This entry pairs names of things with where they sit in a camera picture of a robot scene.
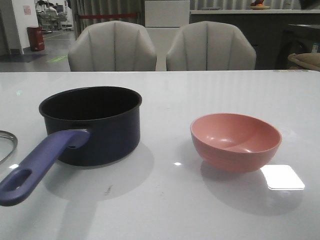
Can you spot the dark blue saucepan purple handle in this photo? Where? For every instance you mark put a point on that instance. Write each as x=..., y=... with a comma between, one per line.
x=87, y=127

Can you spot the pink plastic bowl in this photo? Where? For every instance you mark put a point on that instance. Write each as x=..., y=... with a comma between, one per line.
x=235, y=142

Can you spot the glass lid with blue knob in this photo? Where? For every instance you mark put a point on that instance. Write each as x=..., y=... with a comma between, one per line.
x=8, y=144

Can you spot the right grey upholstered chair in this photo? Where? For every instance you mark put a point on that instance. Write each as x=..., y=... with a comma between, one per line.
x=210, y=46

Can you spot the grey upholstered chair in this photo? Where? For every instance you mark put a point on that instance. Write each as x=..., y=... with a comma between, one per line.
x=210, y=46
x=113, y=46

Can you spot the left grey upholstered chair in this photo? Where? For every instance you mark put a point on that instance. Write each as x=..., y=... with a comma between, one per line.
x=113, y=46

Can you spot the white cabinet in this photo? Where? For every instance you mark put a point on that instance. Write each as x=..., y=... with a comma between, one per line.
x=162, y=19

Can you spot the dark grey counter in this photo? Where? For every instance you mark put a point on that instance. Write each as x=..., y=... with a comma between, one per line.
x=264, y=29

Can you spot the red bin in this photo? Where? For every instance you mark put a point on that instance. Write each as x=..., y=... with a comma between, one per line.
x=35, y=37

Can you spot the fruit plate on counter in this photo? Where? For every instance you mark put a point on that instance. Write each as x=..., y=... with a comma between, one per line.
x=258, y=5

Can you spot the beige sofa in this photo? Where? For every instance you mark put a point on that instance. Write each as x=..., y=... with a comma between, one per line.
x=305, y=61

